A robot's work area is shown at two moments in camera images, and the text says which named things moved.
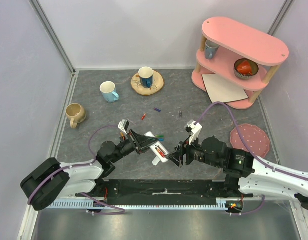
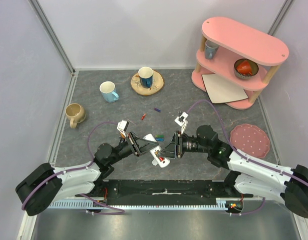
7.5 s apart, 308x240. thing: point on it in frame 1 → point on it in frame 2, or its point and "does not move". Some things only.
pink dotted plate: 257,140 does not move
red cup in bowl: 244,68 does not move
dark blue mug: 145,74 does not move
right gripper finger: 176,157 → 169,152
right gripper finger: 180,148 → 171,147
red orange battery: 143,116 does not move
